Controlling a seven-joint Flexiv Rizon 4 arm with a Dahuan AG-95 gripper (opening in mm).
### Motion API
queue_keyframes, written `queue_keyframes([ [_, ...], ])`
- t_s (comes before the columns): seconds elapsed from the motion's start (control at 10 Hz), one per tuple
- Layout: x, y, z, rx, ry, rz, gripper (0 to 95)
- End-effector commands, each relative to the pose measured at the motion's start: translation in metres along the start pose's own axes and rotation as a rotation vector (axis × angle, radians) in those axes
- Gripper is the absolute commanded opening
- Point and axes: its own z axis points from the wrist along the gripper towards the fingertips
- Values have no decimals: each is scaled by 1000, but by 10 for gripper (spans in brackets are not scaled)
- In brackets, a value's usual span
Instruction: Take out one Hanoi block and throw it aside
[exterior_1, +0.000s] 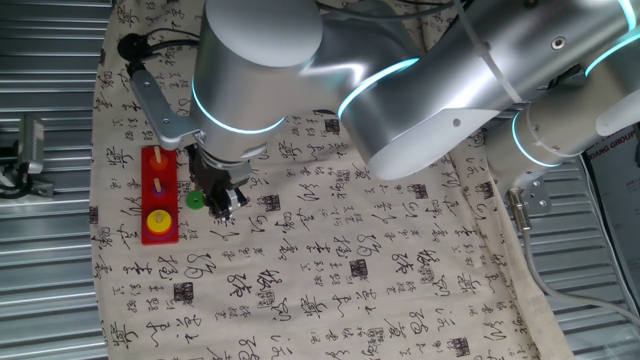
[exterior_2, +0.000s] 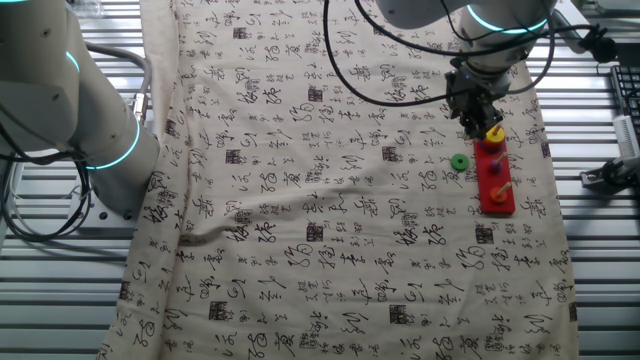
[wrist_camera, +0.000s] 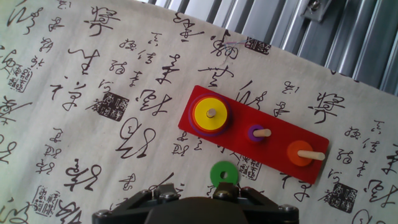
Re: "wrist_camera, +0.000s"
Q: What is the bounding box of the black clamp tool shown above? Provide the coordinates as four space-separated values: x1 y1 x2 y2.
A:
300 0 333 23

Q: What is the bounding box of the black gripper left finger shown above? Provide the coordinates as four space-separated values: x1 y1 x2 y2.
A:
92 182 180 224

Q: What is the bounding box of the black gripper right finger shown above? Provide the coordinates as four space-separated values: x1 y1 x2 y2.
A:
213 182 300 224

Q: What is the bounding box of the yellow Hanoi disc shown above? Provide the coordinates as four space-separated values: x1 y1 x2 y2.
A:
194 97 229 131

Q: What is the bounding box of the red Hanoi base with pegs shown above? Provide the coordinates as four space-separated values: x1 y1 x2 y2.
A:
177 85 330 185

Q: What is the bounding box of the large orange Hanoi disc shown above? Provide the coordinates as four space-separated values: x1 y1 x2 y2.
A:
192 95 230 134

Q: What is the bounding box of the small orange Hanoi disc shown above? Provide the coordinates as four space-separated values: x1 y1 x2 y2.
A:
286 140 314 167

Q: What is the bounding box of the small purple Hanoi disc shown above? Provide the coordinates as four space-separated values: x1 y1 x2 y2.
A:
248 124 266 143

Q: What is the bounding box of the green Hanoi disc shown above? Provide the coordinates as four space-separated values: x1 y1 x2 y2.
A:
210 161 239 188

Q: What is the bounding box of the cream calligraphy print tablecloth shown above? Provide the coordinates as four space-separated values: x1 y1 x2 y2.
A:
0 0 398 224

